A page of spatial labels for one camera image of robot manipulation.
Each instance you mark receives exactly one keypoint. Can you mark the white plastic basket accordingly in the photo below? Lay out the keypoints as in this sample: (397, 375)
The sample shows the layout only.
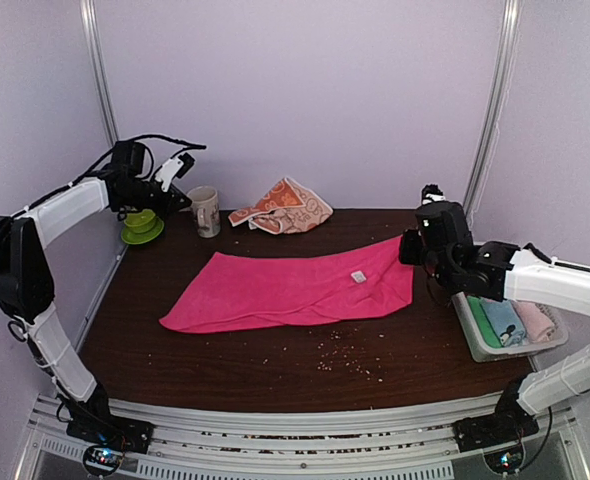
(481, 352)

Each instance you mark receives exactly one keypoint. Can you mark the green rolled towel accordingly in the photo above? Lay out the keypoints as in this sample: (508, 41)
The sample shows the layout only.
(483, 324)

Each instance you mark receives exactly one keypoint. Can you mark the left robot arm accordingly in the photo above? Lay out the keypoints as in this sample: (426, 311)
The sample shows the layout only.
(114, 182)

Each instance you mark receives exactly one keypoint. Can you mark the light pink rolled towel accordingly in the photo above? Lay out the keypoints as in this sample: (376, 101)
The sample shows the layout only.
(539, 327)

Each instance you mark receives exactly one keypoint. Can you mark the left aluminium frame post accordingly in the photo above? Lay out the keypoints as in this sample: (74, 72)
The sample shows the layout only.
(93, 41)

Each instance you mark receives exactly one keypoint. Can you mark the pink microfiber towel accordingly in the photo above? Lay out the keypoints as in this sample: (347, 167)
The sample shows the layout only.
(233, 293)

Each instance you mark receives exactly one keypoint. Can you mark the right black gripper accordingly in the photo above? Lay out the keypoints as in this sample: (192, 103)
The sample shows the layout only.
(406, 253)

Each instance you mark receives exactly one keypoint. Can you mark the beige ceramic mug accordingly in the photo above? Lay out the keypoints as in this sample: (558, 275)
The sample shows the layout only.
(205, 211)

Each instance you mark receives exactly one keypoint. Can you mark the green plastic bowl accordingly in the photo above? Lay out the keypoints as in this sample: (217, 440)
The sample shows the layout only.
(140, 222)

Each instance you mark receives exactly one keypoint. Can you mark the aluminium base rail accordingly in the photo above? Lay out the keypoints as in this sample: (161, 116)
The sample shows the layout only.
(414, 442)

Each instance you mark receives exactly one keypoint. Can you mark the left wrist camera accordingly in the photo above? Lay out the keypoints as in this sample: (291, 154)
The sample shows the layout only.
(175, 167)

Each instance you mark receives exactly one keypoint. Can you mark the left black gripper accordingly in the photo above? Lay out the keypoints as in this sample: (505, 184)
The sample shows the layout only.
(170, 205)

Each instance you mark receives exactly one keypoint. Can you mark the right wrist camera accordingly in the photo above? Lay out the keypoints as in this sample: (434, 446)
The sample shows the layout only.
(430, 194)

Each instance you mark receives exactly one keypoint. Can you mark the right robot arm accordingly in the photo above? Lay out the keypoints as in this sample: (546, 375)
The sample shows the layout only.
(517, 286)

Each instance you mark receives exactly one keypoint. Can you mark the right aluminium frame post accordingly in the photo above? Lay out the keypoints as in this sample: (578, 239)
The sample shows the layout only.
(498, 96)

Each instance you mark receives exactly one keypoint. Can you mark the aluminium frame post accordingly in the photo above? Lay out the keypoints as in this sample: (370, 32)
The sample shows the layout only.
(498, 96)
(93, 41)

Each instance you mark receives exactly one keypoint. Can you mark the blue cartoon rolled towel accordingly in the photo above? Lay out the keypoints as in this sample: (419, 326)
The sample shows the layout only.
(505, 322)

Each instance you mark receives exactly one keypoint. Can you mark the green plastic plate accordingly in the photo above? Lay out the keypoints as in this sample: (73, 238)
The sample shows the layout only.
(130, 237)

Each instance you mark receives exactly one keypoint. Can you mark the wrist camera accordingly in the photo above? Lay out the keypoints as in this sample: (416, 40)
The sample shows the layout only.
(430, 194)
(175, 167)

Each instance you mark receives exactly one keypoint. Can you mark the orange patterned towel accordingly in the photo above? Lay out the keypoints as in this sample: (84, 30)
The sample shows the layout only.
(288, 208)

